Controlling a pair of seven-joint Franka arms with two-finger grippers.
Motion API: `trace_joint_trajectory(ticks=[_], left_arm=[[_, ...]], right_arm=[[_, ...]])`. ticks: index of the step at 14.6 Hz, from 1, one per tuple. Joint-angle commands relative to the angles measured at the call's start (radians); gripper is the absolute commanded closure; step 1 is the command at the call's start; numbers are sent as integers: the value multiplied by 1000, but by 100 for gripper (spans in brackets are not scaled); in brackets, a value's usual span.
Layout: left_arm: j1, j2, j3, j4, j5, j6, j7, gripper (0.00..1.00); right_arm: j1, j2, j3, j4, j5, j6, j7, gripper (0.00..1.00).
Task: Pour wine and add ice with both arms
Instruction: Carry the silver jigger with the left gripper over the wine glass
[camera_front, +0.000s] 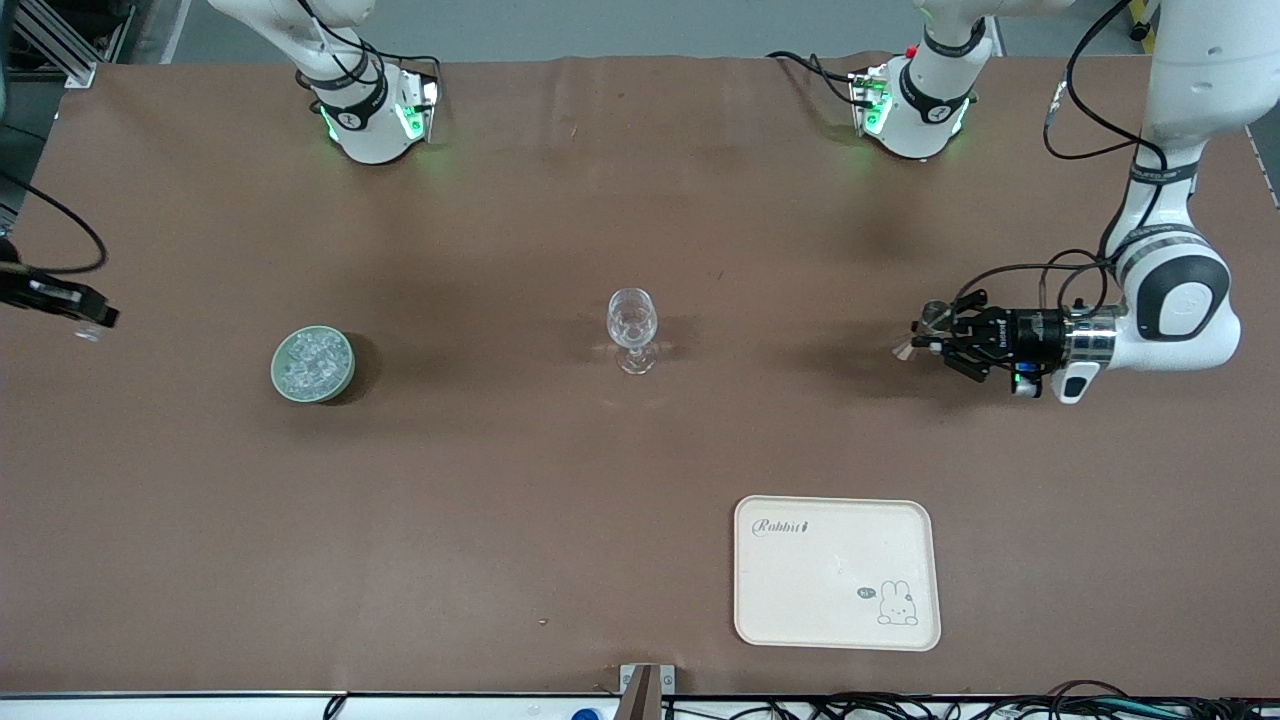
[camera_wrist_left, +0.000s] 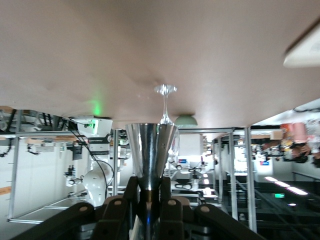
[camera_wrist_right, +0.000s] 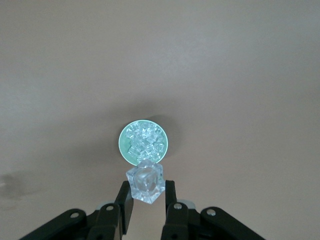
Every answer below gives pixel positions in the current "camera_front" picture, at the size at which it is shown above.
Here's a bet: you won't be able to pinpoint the small metal jigger cup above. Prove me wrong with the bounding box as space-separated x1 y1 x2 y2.
893 300 953 363

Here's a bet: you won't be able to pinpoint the clear wine glass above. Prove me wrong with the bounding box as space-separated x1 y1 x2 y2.
607 288 659 376

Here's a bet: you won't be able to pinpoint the mint green round bowl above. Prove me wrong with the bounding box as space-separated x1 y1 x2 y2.
270 326 357 405

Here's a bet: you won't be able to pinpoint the cream tray with rabbit print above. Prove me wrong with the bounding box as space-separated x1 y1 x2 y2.
733 495 942 652

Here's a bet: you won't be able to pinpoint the brown table cover sheet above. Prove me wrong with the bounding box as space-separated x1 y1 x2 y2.
0 52 1280 699

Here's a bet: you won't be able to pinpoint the black cable with metal connector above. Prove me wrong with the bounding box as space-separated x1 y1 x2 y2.
1043 0 1169 173

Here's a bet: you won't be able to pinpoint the aluminium frame profile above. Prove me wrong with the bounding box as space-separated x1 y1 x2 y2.
0 0 136 89

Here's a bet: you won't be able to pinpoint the black arm base cable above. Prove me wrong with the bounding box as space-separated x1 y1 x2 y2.
767 50 863 107
372 48 443 89

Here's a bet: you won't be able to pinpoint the tangled black cables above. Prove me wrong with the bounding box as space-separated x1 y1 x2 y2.
660 680 1280 720

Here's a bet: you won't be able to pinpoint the grey metal camera bracket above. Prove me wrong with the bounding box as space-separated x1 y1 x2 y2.
619 664 676 720

